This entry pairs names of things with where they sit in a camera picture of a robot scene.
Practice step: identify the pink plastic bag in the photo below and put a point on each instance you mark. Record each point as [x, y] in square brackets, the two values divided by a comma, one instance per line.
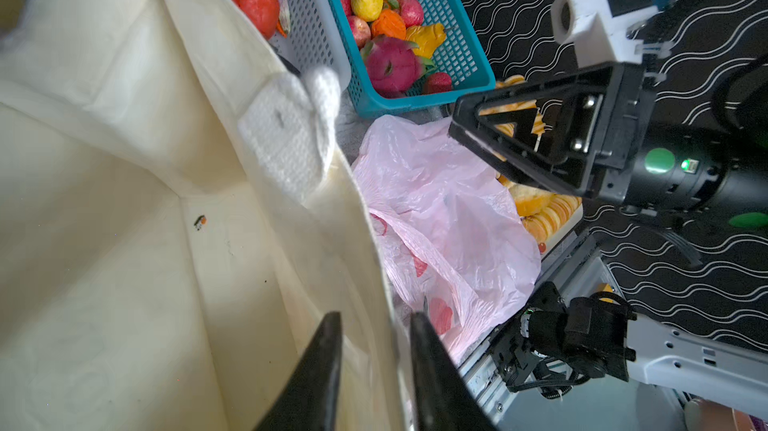
[447, 232]

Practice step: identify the grey white plastic basket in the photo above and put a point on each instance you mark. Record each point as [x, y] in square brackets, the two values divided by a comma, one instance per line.
[313, 39]

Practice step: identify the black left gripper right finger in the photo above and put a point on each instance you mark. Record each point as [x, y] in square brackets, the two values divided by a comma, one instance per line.
[442, 399]

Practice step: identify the red tomato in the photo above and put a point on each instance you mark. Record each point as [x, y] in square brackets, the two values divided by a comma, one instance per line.
[264, 14]

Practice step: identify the tray of breads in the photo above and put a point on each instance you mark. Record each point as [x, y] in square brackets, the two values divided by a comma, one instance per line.
[543, 213]

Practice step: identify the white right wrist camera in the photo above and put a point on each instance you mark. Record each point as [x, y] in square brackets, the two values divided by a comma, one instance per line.
[600, 30]

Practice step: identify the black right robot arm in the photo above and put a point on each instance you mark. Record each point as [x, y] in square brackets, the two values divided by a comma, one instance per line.
[659, 106]

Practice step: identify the pink dragon fruit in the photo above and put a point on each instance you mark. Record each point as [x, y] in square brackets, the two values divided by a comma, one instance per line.
[392, 65]

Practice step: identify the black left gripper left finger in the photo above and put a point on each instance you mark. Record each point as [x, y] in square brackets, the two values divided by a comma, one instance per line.
[309, 398]

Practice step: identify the orange mandarin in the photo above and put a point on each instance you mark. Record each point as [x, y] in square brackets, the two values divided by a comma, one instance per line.
[389, 23]

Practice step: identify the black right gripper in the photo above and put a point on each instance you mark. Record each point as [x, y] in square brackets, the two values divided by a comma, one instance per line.
[653, 166]

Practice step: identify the teal plastic basket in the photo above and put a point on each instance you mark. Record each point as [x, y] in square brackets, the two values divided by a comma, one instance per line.
[461, 56]

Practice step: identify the yellow lemon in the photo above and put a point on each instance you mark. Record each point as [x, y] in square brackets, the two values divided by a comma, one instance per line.
[368, 10]

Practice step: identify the cream canvas tote bag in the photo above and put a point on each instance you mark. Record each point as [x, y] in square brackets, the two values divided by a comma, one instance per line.
[176, 219]

